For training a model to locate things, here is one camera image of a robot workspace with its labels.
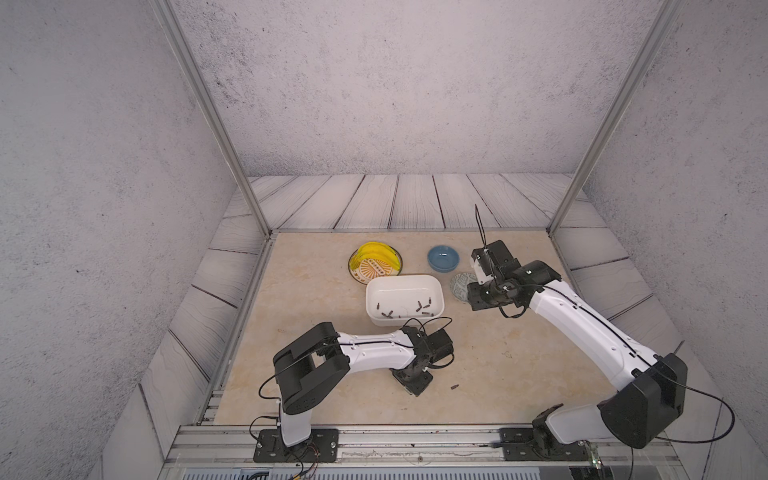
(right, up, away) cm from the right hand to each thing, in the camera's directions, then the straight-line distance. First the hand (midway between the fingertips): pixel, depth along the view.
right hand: (477, 296), depth 80 cm
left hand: (-16, -26, +2) cm, 30 cm away
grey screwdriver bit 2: (-24, -8, +17) cm, 30 cm away
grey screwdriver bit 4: (-12, -6, +19) cm, 23 cm away
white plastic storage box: (-22, -4, +20) cm, 30 cm away
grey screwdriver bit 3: (-10, -4, +20) cm, 23 cm away
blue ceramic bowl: (-4, +9, +31) cm, 32 cm away
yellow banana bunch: (-29, +12, +28) cm, 42 cm away
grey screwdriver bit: (-27, -6, +19) cm, 34 cm away
